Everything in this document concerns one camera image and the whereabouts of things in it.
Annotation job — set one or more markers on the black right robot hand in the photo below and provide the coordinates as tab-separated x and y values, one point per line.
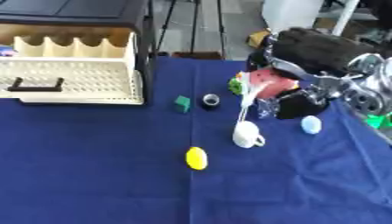
316	49

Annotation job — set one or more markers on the pink red toy fruit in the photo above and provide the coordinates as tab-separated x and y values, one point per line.
273	81

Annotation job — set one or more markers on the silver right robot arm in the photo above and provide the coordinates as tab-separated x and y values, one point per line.
367	96

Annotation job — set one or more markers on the pale compartment drawer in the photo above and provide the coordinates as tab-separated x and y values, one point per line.
76	75

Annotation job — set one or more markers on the white panel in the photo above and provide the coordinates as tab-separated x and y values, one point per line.
291	13

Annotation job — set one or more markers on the tan cardboard box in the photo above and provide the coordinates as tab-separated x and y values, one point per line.
258	38

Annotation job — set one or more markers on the light blue oval toy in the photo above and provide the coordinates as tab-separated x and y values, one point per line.
311	124

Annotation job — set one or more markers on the white thin stick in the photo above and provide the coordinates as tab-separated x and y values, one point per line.
248	99

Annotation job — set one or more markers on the green toy piece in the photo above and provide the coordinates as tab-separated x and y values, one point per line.
235	86

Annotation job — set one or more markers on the white cup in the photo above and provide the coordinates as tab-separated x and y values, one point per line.
246	134

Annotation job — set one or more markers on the black tape roll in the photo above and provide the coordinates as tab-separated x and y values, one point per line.
211	101

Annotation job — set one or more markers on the black tripod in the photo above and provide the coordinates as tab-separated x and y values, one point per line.
194	26

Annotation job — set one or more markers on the green cube block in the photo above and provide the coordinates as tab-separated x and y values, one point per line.
182	104

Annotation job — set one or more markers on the yellow oval toy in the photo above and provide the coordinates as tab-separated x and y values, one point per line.
196	158

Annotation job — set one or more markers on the black cabinet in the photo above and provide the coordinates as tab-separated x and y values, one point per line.
76	11

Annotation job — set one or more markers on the small blue object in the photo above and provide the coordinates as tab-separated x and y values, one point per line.
6	52

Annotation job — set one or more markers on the white post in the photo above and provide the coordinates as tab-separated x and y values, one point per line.
344	17

